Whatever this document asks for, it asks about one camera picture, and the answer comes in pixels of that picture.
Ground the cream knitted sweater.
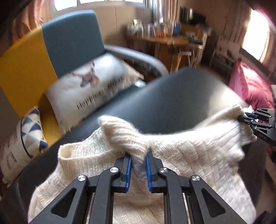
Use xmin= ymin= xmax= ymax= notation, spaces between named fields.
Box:
xmin=28 ymin=105 xmax=257 ymax=223

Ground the pink quilted blanket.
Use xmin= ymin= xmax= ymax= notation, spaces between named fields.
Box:
xmin=229 ymin=60 xmax=274 ymax=110

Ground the black leather seat surface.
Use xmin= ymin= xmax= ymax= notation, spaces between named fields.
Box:
xmin=0 ymin=67 xmax=263 ymax=224

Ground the white deer print pillow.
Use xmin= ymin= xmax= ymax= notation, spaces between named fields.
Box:
xmin=45 ymin=53 xmax=144 ymax=134

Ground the blue triangle pattern pillow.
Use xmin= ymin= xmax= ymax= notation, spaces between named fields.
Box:
xmin=1 ymin=106 xmax=48 ymax=184

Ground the cluttered wooden desk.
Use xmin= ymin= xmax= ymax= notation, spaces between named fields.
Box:
xmin=126 ymin=23 xmax=210 ymax=72

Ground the teal and yellow armchair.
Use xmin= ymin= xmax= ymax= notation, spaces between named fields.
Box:
xmin=1 ymin=10 xmax=168 ymax=145

